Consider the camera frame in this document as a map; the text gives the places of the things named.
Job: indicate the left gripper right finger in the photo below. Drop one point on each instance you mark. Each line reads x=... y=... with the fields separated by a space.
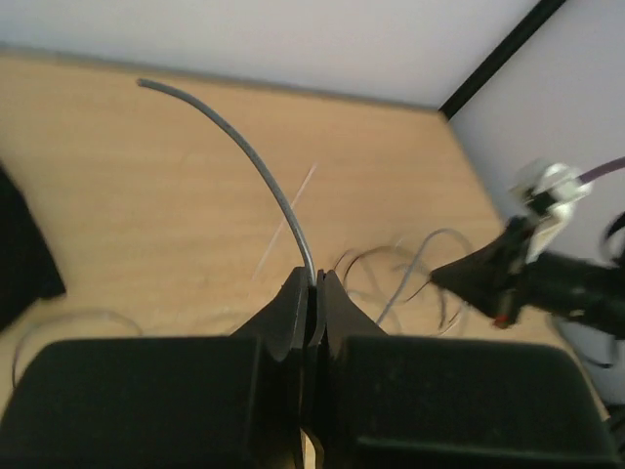
x=376 y=400

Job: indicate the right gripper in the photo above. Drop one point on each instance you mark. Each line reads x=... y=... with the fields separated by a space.
x=492 y=279

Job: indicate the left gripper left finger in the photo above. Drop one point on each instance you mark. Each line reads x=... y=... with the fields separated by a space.
x=229 y=401

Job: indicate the white zip tie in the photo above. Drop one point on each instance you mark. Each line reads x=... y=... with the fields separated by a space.
x=283 y=223

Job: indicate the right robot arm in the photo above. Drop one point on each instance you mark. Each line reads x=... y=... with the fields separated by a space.
x=580 y=291

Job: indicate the black cloth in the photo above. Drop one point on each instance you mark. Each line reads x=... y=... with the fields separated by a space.
x=28 y=270

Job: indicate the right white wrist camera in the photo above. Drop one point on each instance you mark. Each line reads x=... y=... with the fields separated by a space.
x=549 y=193

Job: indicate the right black frame post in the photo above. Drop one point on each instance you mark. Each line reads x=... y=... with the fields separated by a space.
x=541 y=12

